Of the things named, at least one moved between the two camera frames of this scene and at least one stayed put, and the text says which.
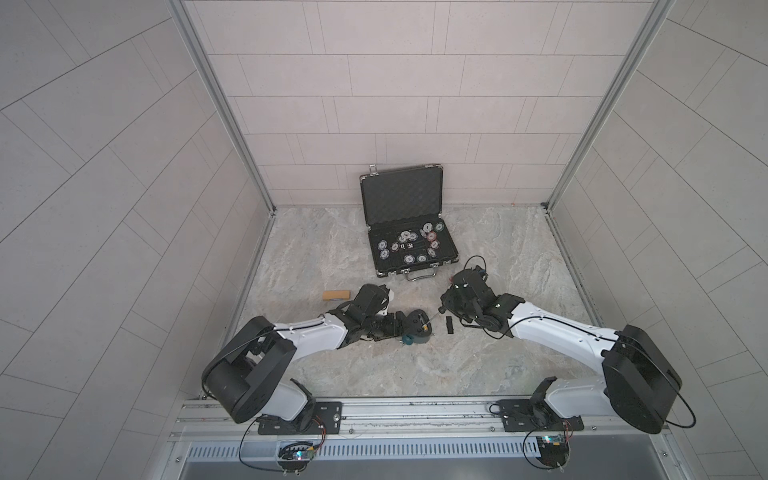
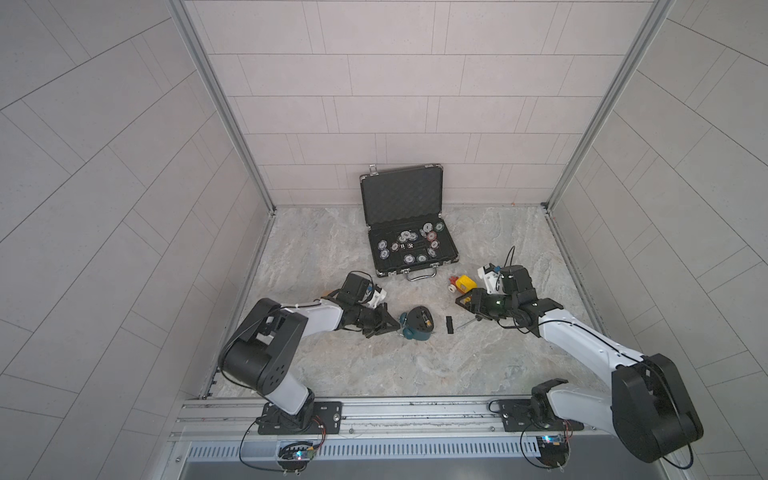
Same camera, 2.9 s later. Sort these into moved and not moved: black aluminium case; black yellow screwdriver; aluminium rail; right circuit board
Moved: black yellow screwdriver
Not moved: right circuit board; aluminium rail; black aluminium case
